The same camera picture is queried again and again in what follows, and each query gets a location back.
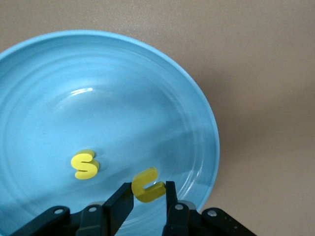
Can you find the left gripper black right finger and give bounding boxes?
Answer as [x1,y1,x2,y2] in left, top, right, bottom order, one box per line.
[161,180,192,236]

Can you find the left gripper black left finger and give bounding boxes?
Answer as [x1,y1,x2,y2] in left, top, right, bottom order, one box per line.
[75,181,135,236]

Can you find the yellow foam letter u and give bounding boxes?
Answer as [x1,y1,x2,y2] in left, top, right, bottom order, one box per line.
[131,167,167,204]

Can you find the yellow foam letter s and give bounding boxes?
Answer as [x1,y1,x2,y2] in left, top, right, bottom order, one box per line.
[70,149,101,180]

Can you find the blue plate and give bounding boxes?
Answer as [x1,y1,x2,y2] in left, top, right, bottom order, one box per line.
[0,29,221,236]

